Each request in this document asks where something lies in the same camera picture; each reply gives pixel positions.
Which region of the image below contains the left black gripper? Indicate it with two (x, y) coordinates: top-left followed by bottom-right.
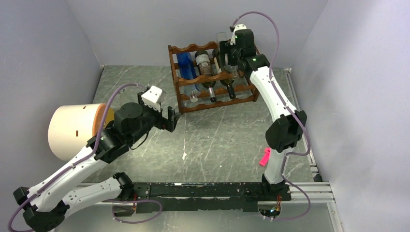
(128, 92), (181, 144)

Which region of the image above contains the dark green wine bottle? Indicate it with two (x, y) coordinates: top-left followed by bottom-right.
(212, 48), (237, 99)

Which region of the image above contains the labelled green wine bottle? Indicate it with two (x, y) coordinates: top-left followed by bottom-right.
(194, 50), (217, 103)

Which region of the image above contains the blue square glass bottle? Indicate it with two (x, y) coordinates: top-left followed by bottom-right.
(176, 52), (200, 103)

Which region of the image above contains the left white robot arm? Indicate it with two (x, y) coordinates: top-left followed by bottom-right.
(13, 102), (180, 232)

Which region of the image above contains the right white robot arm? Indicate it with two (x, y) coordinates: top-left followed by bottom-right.
(216, 24), (307, 200)

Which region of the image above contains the wooden wine rack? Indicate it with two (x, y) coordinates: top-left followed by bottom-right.
(168, 41), (260, 114)

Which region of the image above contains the pink plastic clip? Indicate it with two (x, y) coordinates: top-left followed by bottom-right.
(259, 147), (271, 167)

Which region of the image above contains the white orange cylinder drum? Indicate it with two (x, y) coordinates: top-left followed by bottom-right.
(47, 103), (106, 161)

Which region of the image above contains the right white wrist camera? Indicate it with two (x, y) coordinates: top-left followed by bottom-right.
(230, 24), (247, 43)

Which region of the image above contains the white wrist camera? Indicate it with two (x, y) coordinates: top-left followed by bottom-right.
(230, 24), (247, 43)
(141, 86), (166, 112)

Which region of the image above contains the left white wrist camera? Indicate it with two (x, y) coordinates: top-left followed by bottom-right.
(141, 86), (166, 112)

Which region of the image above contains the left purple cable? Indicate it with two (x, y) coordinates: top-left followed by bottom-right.
(7, 83), (148, 232)

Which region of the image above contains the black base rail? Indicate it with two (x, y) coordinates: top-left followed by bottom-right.
(80, 182), (334, 215)

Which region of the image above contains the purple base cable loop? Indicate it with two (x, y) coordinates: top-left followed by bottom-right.
(112, 199), (163, 224)

